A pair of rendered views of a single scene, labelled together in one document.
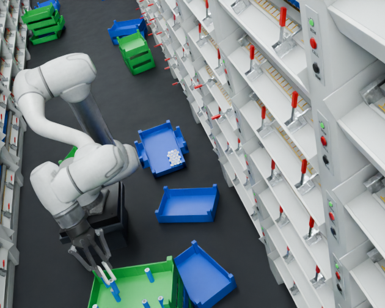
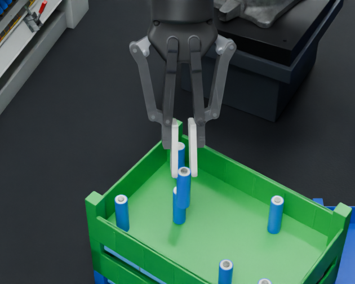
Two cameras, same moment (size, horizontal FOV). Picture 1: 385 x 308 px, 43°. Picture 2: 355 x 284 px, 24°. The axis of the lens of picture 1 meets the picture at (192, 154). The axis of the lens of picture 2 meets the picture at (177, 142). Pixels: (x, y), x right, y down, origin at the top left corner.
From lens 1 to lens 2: 0.66 m
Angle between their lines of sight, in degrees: 20
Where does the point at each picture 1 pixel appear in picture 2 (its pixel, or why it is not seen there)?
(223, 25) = not seen: outside the picture
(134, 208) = (334, 61)
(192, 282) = (351, 276)
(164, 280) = (300, 247)
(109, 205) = (290, 22)
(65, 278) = (129, 103)
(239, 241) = not seen: outside the picture
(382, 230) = not seen: outside the picture
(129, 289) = (216, 213)
